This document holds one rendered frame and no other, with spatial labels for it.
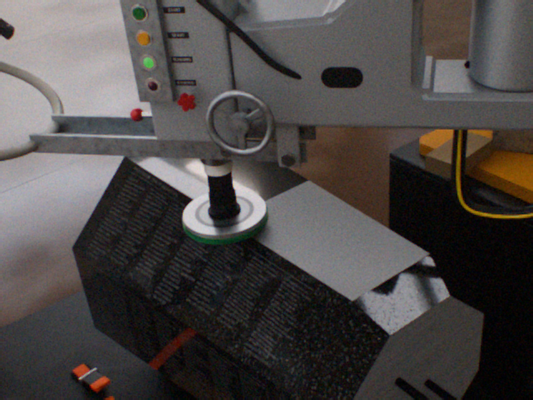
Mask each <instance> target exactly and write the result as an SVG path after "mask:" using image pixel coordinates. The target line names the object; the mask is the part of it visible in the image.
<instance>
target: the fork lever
mask: <svg viewBox="0 0 533 400"><path fill-rule="evenodd" d="M51 119H52V120H53V121H55V122H57V123H59V125H60V131H59V132H58V134H53V133H31V134H28V136H29V137H30V140H33V141H35V143H36V144H37V150H36V151H34V152H35V153H76V154H77V155H100V156H124V157H149V158H195V159H219V160H243V161H267V162H279V159H278V149H277V141H272V142H271V144H270V145H269V146H268V147H267V148H266V149H265V150H264V151H262V152H260V153H259V154H257V155H254V156H250V157H239V156H235V155H231V154H230V153H227V152H226V151H225V150H223V149H221V148H219V147H218V146H217V145H216V144H215V143H211V142H160V141H158V140H157V138H156V134H155V130H154V124H153V120H152V118H143V120H141V121H140V122H135V121H133V120H132V119H131V117H130V116H123V115H100V114H57V113H54V114H53V115H51ZM298 128H299V141H300V153H301V162H302V163H307V161H308V158H307V145H306V142H302V140H304V141H316V126H298ZM266 133H267V125H251V128H250V130H249V132H247V137H246V138H264V137H265V136H266ZM246 141H247V147H248V148H251V147H254V146H256V145H257V144H258V143H260V142H262V141H263V140H246ZM281 163H282V164H284V166H286V167H291V166H293V164H295V156H294V155H292V154H290V153H289V152H286V153H285V154H283V155H281Z"/></svg>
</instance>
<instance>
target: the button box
mask: <svg viewBox="0 0 533 400"><path fill-rule="evenodd" d="M119 2H120V6H121V11H122V20H123V24H124V28H126V34H127V41H128V46H129V51H130V56H131V60H132V69H133V73H134V77H135V78H136V83H137V91H138V96H139V100H140V102H156V103H174V102H175V101H176V100H177V95H176V90H175V84H174V79H173V73H172V69H171V63H170V58H169V52H168V46H167V37H166V32H165V26H164V21H163V15H162V10H161V4H160V0H119ZM135 4H141V5H143V6H144V8H145V9H146V10H147V20H146V21H145V22H136V21H135V20H134V19H133V17H132V15H131V10H132V6H133V5H135ZM141 29H145V31H147V32H149V33H150V34H151V35H152V39H153V40H152V45H151V46H150V47H142V46H141V45H139V44H138V42H137V40H136V33H138V32H139V31H141ZM146 54H149V55H152V56H153V57H154V58H155V59H156V60H157V67H156V68H155V69H154V70H153V71H147V70H145V69H144V68H143V67H142V65H141V58H142V56H143V55H146ZM148 78H155V79H156V80H158V82H160V83H161V85H162V90H161V91H160V92H159V93H156V94H153V93H150V92H148V90H147V88H145V81H146V80H147V79H148Z"/></svg>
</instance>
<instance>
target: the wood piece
mask: <svg viewBox="0 0 533 400"><path fill-rule="evenodd" d="M493 142H494V139H493V138H489V137H484V136H481V135H477V134H474V133H472V132H467V140H466V169H465V172H467V171H468V170H471V169H472V168H473V167H474V166H475V165H476V164H477V163H479V162H481V161H483V160H484V159H485V158H487V157H489V156H490V154H492V152H493ZM451 152H452V138H451V139H450V140H448V141H447V142H445V143H444V144H442V145H440V146H439V147H438V148H435V149H434V150H432V151H431V152H429V153H427V155H426V171H429V172H431V173H436V174H439V175H441V176H443V177H446V178H451Z"/></svg>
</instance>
